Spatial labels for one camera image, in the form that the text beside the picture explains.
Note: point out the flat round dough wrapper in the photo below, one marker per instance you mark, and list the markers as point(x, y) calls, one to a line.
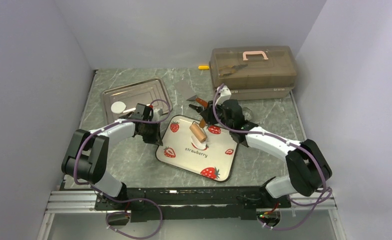
point(118, 107)

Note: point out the spatula with wooden handle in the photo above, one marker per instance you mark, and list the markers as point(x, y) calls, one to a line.
point(197, 99)

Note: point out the yellow small object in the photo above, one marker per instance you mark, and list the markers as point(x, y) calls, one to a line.
point(203, 67)

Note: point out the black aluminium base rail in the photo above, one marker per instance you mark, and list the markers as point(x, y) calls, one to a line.
point(181, 203)

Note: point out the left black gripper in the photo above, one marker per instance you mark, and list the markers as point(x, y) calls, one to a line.
point(155, 138)

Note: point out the steel baking tray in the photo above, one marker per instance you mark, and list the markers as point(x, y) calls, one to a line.
point(143, 92)

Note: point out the wooden rolling pin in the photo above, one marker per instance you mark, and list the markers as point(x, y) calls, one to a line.
point(197, 132)

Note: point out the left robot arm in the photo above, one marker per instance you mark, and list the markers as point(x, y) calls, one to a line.
point(86, 156)

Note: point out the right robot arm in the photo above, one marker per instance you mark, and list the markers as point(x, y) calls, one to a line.
point(307, 168)

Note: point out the strawberry pattern white tray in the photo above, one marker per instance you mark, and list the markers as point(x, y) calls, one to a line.
point(214, 163)

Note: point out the white dough ball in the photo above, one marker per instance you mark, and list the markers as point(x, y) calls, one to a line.
point(199, 145)

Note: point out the brown translucent tool box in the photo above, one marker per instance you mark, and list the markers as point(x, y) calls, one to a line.
point(253, 73)

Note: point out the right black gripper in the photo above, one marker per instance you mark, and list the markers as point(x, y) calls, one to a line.
point(208, 115)

